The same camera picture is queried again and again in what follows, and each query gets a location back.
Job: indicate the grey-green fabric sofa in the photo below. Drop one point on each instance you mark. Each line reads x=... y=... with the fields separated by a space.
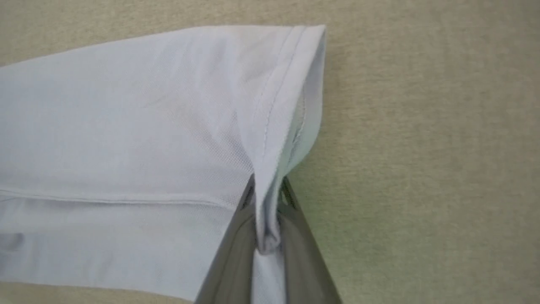
x=422 y=147

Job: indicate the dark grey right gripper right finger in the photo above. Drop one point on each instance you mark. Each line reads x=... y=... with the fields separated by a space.
x=301 y=253

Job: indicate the light blue polo shirt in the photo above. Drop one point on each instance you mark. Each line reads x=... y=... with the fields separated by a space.
x=147 y=147

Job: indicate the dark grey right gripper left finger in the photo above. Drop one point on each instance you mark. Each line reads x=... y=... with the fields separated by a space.
x=230 y=257

